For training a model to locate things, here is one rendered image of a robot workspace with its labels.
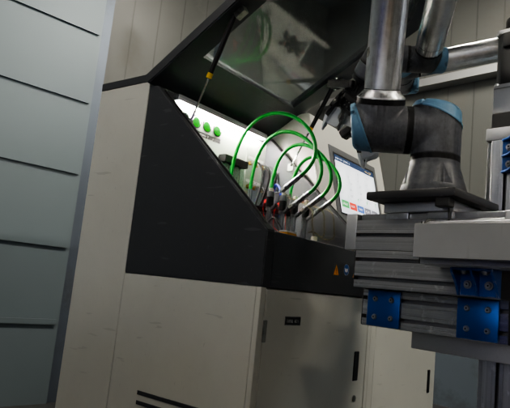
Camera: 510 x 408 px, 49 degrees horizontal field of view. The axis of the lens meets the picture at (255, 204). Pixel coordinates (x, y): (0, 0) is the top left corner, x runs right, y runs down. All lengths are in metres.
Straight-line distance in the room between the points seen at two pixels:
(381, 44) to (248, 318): 0.79
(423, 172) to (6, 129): 2.59
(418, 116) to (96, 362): 1.32
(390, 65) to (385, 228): 0.38
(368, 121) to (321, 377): 0.88
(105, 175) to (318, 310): 0.91
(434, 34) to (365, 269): 0.64
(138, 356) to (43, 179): 1.83
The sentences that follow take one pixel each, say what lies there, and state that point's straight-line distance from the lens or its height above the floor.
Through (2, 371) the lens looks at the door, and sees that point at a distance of 3.49.
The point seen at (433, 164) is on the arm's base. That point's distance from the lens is 1.35.
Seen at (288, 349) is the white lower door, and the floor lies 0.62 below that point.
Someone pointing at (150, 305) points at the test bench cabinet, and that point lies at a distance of 1.84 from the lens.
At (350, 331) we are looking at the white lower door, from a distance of 2.01.
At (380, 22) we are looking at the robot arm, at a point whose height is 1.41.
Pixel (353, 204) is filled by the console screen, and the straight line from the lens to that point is 2.57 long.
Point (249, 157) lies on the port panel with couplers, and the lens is 2.37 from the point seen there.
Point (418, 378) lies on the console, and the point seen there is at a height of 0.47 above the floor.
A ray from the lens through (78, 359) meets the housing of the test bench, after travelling 2.12.
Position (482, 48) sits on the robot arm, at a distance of 1.94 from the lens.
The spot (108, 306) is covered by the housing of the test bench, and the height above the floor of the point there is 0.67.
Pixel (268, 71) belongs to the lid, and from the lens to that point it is 2.20.
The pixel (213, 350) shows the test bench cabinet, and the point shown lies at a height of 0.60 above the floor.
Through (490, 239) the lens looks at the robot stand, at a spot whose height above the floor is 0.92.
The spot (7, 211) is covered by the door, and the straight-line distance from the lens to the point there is 3.41.
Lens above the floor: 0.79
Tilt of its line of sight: 8 degrees up
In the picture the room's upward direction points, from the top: 6 degrees clockwise
